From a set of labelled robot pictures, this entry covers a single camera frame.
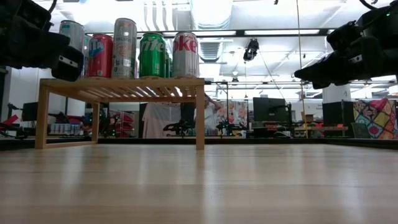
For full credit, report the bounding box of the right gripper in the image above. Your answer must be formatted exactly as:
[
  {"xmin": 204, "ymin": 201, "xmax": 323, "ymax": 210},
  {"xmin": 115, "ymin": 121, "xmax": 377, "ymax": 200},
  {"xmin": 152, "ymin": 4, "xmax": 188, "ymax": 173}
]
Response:
[{"xmin": 294, "ymin": 3, "xmax": 398, "ymax": 90}]

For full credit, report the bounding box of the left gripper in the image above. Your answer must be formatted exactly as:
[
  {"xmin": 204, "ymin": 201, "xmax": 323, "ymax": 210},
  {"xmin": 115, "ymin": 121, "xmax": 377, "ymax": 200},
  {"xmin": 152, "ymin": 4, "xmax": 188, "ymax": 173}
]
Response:
[{"xmin": 0, "ymin": 0, "xmax": 85, "ymax": 83}]

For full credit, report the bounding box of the orange-red Fanta can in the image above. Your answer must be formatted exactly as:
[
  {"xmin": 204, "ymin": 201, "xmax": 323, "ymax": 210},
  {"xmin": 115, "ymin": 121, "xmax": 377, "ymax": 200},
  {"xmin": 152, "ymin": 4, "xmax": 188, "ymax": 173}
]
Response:
[{"xmin": 86, "ymin": 33, "xmax": 114, "ymax": 78}]

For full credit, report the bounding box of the silver Diet Coke can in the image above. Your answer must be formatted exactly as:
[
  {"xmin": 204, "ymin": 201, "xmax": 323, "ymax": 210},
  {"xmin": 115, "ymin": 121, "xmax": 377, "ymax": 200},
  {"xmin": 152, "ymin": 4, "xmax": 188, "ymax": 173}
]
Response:
[{"xmin": 172, "ymin": 30, "xmax": 200, "ymax": 78}]

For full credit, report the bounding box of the wooden slatted shelf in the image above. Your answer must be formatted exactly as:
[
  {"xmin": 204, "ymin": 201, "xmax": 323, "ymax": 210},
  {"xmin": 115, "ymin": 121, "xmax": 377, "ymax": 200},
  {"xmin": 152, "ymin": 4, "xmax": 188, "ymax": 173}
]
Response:
[{"xmin": 34, "ymin": 77, "xmax": 206, "ymax": 151}]

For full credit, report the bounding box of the brown cardboard box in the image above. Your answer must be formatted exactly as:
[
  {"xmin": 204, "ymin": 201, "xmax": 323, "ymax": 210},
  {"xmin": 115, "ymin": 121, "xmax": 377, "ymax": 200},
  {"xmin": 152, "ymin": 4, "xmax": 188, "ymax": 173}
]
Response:
[{"xmin": 300, "ymin": 112, "xmax": 317, "ymax": 124}]

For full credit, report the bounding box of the wooden background table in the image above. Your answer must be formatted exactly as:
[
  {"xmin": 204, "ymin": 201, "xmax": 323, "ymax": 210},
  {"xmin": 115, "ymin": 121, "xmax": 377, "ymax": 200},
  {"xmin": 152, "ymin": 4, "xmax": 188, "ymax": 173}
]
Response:
[{"xmin": 294, "ymin": 125, "xmax": 349, "ymax": 138}]

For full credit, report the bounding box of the background robot station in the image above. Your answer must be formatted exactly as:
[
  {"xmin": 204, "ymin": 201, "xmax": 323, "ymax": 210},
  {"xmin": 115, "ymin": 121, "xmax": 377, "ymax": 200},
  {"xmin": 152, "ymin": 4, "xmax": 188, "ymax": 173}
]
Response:
[{"xmin": 46, "ymin": 107, "xmax": 137, "ymax": 138}]

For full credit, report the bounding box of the colourful patterned panel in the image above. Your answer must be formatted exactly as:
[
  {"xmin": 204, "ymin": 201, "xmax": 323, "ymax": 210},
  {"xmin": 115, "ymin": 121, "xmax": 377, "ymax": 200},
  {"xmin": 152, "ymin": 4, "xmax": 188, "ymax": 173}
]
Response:
[{"xmin": 352, "ymin": 98, "xmax": 398, "ymax": 140}]

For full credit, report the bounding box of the floral patterned panel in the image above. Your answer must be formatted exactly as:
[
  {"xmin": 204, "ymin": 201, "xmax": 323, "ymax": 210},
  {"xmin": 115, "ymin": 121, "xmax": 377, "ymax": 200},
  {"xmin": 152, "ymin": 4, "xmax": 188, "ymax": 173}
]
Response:
[{"xmin": 217, "ymin": 99, "xmax": 249, "ymax": 138}]

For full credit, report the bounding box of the white background sheet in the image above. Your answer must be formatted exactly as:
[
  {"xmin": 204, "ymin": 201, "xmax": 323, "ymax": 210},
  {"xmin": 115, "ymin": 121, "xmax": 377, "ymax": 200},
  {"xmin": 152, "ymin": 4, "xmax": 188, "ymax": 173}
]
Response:
[{"xmin": 142, "ymin": 102, "xmax": 182, "ymax": 139}]

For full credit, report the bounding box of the person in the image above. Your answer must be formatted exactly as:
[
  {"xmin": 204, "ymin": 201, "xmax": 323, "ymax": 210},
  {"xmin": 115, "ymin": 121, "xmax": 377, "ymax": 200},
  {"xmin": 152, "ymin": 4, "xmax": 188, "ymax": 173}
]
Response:
[{"xmin": 203, "ymin": 94, "xmax": 224, "ymax": 133}]

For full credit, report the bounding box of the thin hanging yellow cord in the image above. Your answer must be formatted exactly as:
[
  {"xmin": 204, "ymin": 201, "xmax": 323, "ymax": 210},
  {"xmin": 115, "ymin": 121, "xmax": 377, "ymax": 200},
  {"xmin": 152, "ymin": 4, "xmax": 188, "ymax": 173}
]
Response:
[{"xmin": 295, "ymin": 0, "xmax": 309, "ymax": 138}]

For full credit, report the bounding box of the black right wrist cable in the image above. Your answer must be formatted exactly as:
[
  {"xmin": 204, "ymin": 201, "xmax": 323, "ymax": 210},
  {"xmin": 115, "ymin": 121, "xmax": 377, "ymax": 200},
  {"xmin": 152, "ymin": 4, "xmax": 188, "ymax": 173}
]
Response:
[{"xmin": 359, "ymin": 0, "xmax": 379, "ymax": 11}]

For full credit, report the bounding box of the black overhead camera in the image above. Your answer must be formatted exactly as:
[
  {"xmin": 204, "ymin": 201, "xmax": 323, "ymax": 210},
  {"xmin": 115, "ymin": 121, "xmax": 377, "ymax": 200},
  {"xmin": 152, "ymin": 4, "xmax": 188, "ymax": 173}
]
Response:
[{"xmin": 242, "ymin": 37, "xmax": 261, "ymax": 62}]

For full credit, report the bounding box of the black overhead frame bar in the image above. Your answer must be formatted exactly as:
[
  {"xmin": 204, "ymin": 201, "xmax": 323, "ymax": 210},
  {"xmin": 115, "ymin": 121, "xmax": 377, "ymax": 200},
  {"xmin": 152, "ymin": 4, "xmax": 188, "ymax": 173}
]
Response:
[{"xmin": 83, "ymin": 28, "xmax": 335, "ymax": 39}]

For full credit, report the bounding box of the black aluminium table frame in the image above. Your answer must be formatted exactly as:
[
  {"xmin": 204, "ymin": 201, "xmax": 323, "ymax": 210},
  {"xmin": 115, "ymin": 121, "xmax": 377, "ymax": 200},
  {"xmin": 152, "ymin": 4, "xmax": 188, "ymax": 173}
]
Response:
[{"xmin": 0, "ymin": 136, "xmax": 398, "ymax": 151}]

